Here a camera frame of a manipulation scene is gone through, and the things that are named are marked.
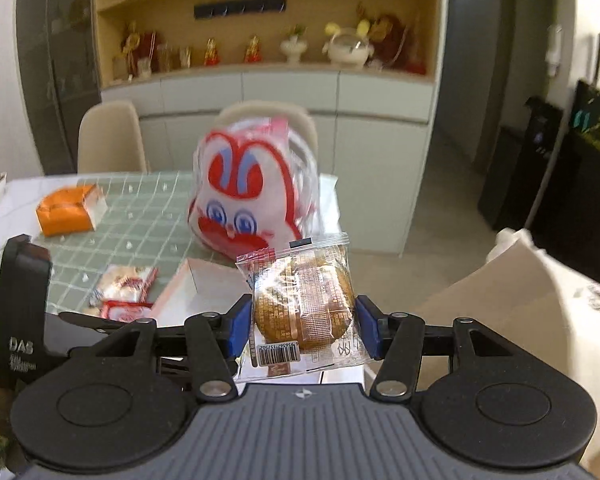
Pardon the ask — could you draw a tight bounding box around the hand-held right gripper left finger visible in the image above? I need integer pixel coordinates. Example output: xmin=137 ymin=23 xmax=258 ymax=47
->
xmin=86 ymin=294 xmax=255 ymax=403

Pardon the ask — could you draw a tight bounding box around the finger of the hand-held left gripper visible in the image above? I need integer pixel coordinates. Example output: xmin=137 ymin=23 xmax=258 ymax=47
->
xmin=59 ymin=311 xmax=132 ymax=334

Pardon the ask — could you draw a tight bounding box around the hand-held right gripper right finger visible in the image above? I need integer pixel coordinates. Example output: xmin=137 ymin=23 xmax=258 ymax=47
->
xmin=355 ymin=295 xmax=524 ymax=402

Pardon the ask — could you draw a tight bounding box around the pink cardboard box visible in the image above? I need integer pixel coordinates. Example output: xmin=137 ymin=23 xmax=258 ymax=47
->
xmin=151 ymin=257 xmax=253 ymax=333

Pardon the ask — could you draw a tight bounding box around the clear cookie packet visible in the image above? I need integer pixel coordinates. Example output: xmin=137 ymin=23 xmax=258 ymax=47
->
xmin=236 ymin=232 xmax=372 ymax=376

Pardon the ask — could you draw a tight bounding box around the red white snack packet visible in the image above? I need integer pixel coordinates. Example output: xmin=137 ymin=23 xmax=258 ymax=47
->
xmin=101 ymin=300 xmax=156 ymax=324

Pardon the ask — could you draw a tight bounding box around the orange white snack packet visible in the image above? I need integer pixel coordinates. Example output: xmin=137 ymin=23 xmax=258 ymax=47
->
xmin=89 ymin=264 xmax=159 ymax=307

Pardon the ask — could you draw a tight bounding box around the orange tissue box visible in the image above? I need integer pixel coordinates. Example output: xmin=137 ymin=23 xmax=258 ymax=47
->
xmin=35 ymin=184 xmax=109 ymax=237

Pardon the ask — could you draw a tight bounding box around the green checked tablecloth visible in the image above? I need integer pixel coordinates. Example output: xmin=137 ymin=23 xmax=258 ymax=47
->
xmin=0 ymin=170 xmax=342 ymax=376

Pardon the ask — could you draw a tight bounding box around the red white rabbit snack bag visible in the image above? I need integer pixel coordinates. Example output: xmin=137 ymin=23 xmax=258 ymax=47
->
xmin=186 ymin=116 xmax=323 ymax=260

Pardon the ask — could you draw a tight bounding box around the black water dispenser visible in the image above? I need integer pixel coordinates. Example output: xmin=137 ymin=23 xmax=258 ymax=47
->
xmin=477 ymin=95 xmax=582 ymax=233

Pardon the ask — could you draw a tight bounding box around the dark glass cabinet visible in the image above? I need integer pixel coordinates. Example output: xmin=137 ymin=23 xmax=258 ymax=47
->
xmin=16 ymin=0 xmax=102 ymax=176

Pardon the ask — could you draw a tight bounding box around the black side cabinet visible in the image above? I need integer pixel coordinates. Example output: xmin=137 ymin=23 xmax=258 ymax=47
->
xmin=555 ymin=79 xmax=600 ymax=281

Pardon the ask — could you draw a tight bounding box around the gold flower ornament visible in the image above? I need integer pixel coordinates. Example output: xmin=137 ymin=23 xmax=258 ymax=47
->
xmin=119 ymin=21 xmax=155 ymax=80

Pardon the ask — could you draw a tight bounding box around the red gold ornament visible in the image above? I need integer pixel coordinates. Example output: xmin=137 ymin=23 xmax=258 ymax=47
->
xmin=366 ymin=4 xmax=427 ymax=75

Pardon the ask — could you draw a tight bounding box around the white pedestal vase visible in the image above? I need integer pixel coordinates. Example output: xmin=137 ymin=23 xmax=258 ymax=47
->
xmin=280 ymin=25 xmax=309 ymax=64

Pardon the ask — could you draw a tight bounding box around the white wall dispenser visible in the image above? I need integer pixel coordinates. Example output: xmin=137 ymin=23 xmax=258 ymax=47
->
xmin=546 ymin=24 xmax=564 ymax=77

